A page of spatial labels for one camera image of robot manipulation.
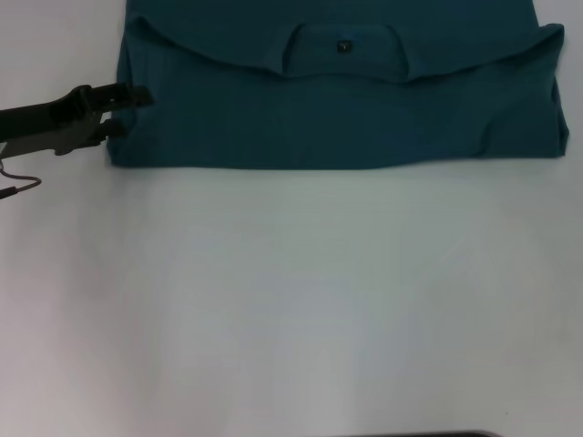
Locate dark curved robot chest edge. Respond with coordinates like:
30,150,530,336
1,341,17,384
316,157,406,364
400,430,498,437

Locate teal t-shirt with beige print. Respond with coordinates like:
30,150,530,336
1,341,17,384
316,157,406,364
107,0,570,171

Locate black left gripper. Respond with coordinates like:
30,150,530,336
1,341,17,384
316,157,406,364
0,82,155,160

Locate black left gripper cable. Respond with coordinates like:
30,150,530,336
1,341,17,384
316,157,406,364
0,157,43,200

